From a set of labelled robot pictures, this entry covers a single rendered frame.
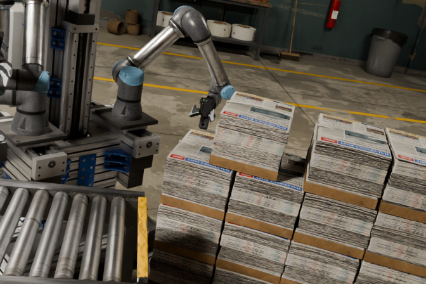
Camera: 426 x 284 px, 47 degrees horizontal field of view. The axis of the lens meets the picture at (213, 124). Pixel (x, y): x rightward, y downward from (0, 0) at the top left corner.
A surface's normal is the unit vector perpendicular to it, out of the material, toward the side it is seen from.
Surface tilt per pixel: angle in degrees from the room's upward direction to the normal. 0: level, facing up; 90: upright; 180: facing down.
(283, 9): 90
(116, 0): 90
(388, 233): 90
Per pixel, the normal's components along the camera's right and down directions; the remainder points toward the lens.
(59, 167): 0.69, 0.37
